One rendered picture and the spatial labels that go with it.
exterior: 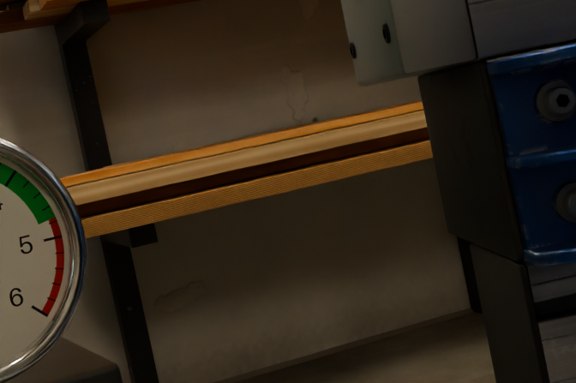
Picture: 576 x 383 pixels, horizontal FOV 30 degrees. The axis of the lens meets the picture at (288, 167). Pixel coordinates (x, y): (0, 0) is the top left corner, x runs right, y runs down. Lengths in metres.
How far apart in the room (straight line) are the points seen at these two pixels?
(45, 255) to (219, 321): 2.63
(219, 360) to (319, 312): 0.31
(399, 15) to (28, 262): 0.24
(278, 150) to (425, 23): 1.95
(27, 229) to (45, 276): 0.01
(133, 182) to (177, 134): 0.55
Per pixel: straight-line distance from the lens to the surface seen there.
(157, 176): 2.33
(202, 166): 2.36
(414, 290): 3.09
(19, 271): 0.27
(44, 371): 0.32
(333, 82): 2.99
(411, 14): 0.47
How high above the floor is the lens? 0.68
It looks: 3 degrees down
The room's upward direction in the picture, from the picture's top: 12 degrees counter-clockwise
